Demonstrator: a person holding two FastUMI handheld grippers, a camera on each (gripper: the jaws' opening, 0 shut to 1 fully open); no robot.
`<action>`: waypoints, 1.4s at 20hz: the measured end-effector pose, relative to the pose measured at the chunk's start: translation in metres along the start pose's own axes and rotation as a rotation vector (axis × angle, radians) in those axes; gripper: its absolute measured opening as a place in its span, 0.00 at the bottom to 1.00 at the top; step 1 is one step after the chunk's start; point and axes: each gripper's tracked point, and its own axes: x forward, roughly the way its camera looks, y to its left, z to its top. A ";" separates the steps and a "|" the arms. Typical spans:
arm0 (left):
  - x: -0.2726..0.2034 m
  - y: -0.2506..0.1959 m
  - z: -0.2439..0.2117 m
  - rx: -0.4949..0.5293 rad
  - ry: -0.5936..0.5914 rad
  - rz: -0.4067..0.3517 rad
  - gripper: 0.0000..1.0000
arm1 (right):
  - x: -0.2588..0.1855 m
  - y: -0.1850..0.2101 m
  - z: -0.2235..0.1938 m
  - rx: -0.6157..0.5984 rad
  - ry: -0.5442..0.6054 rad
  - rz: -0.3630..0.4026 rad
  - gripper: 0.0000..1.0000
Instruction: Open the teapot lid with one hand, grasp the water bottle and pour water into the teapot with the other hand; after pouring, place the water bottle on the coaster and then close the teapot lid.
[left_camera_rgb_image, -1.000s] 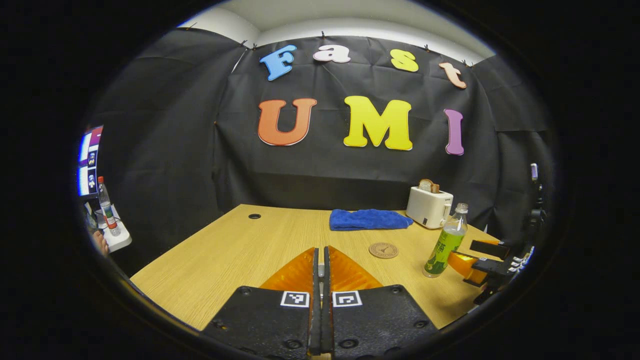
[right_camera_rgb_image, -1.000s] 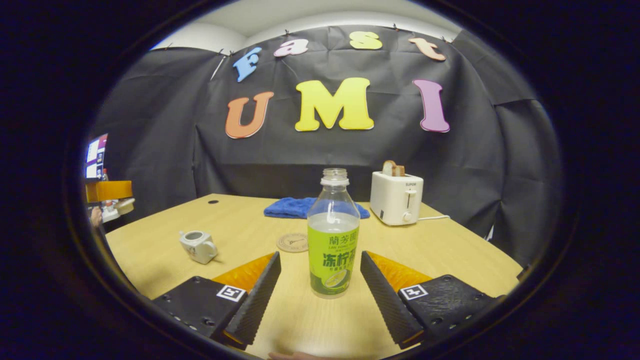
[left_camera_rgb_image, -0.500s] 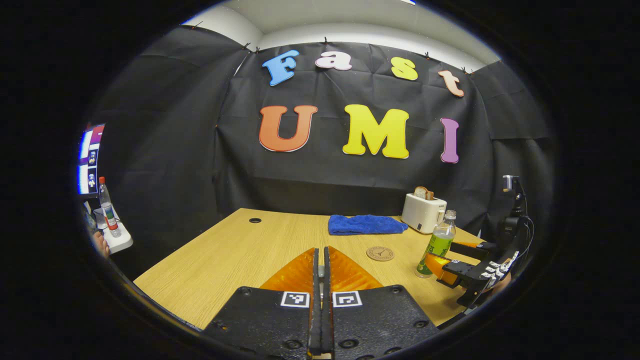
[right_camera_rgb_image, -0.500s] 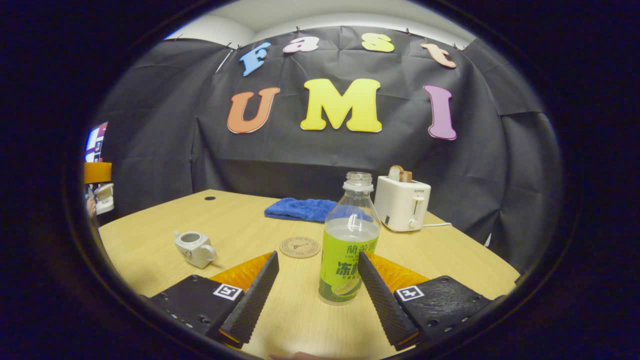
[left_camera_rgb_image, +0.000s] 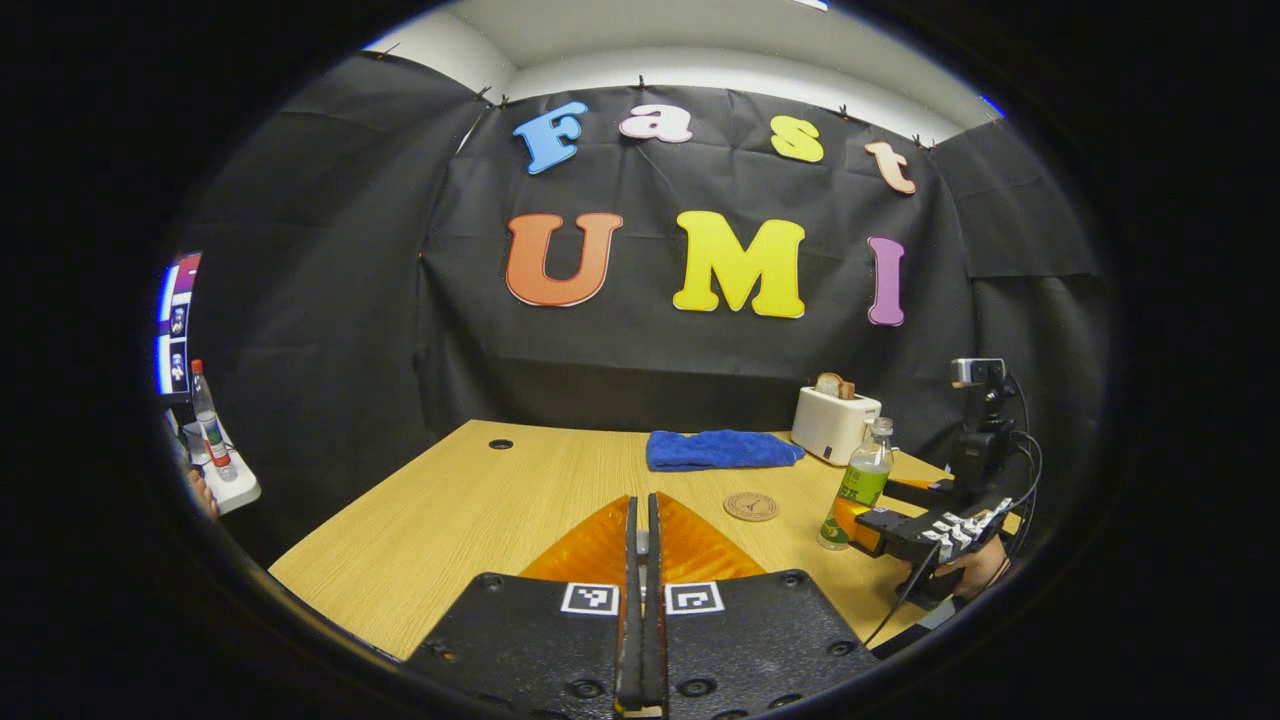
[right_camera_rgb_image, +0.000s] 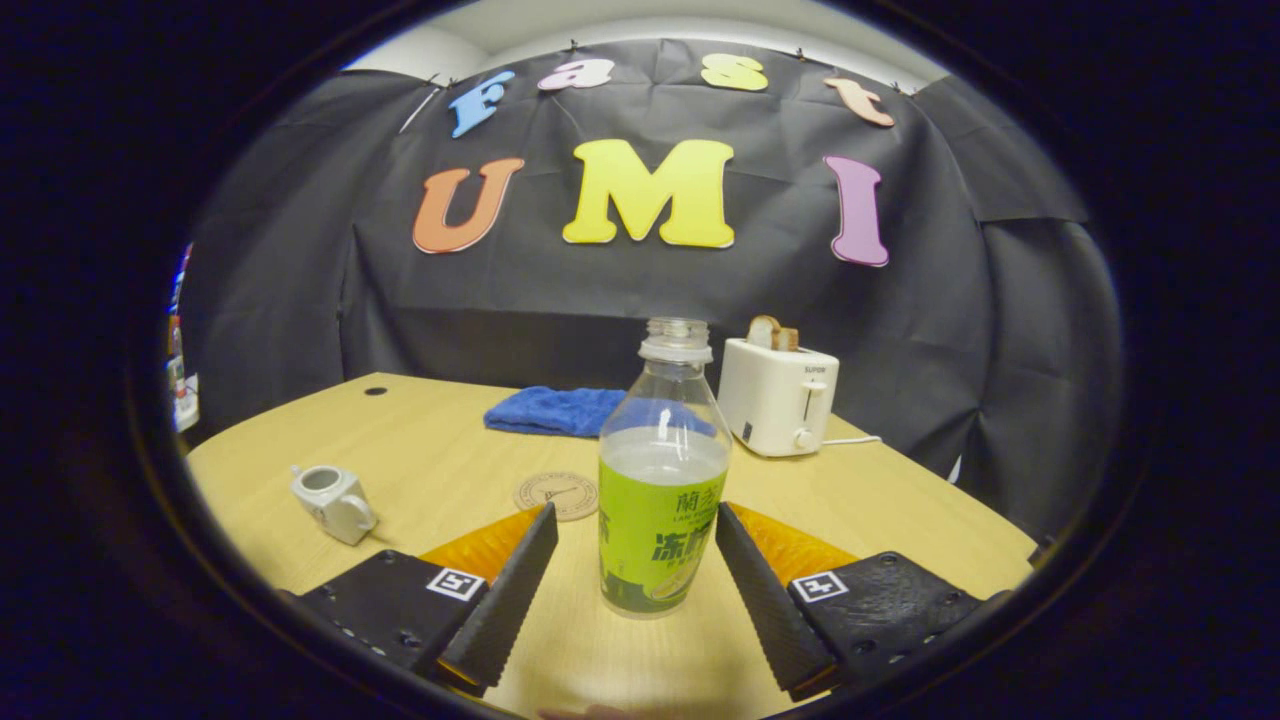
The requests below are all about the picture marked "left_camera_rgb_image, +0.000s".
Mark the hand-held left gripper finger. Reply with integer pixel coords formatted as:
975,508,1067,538
646,492,881,720
405,495,643,720

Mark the green label water bottle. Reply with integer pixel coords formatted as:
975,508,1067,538
817,417,895,552

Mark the red cap plastic bottle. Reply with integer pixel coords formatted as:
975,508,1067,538
190,359,239,483

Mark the white toaster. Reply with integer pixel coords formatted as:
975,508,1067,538
790,386,883,467

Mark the blue towel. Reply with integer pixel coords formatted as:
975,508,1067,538
645,429,806,473

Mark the white side shelf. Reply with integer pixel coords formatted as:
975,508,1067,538
180,420,263,516

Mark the computer monitor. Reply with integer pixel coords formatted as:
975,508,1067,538
155,252,204,401

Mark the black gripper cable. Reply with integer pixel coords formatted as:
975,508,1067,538
865,372,1046,646

